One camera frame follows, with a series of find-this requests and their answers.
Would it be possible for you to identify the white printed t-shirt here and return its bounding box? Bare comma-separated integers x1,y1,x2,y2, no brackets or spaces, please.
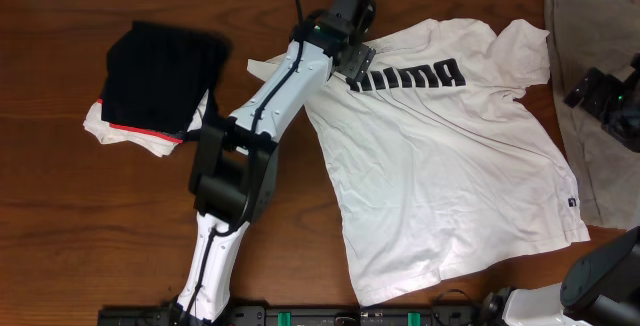
246,17,592,308

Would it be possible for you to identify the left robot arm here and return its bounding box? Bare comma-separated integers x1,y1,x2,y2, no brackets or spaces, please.
170,0,376,325

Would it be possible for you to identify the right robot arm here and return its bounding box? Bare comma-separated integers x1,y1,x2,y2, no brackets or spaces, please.
483,57,639,325

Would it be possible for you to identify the olive grey garment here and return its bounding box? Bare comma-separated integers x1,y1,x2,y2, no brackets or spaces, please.
544,0,639,230

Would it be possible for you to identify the black folded garment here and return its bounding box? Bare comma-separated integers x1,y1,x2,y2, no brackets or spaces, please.
101,21,231,137

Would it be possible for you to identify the white folded garment red trim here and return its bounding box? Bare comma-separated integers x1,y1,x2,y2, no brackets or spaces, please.
83,87,209,157

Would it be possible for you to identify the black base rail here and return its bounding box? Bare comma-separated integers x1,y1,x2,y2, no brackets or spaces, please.
97,305,478,326

